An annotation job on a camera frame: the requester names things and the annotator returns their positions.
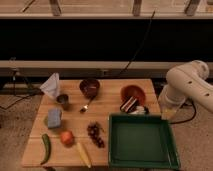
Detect blue sponge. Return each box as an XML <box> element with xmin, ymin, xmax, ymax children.
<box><xmin>47</xmin><ymin>108</ymin><xmax>62</xmax><ymax>129</ymax></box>

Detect orange bowl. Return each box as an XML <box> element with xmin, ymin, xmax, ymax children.
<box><xmin>120</xmin><ymin>85</ymin><xmax>146</xmax><ymax>105</ymax></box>

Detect metal spoon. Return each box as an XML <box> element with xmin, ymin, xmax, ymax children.
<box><xmin>79</xmin><ymin>97</ymin><xmax>95</xmax><ymax>113</ymax></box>

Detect black cable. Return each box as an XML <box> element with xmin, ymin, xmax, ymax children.
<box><xmin>118</xmin><ymin>9</ymin><xmax>157</xmax><ymax>77</ymax></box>

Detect wooden table board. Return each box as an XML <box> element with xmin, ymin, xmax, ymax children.
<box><xmin>21</xmin><ymin>79</ymin><xmax>160</xmax><ymax>167</ymax></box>

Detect dark purple grapes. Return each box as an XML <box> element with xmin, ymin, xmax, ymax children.
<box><xmin>87</xmin><ymin>122</ymin><xmax>105</xmax><ymax>148</ymax></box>

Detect green chili pepper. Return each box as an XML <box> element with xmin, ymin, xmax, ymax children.
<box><xmin>40</xmin><ymin>134</ymin><xmax>51</xmax><ymax>165</ymax></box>

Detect striped brown block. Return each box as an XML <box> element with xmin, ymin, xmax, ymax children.
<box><xmin>120</xmin><ymin>96</ymin><xmax>138</xmax><ymax>113</ymax></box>

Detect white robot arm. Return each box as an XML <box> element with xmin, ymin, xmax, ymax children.
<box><xmin>158</xmin><ymin>60</ymin><xmax>213</xmax><ymax>120</ymax></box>

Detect white crumpled cloth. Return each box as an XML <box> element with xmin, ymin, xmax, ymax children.
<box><xmin>40</xmin><ymin>73</ymin><xmax>60</xmax><ymax>99</ymax></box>

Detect green plastic tray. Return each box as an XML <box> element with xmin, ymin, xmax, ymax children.
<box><xmin>108</xmin><ymin>114</ymin><xmax>181</xmax><ymax>170</ymax></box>

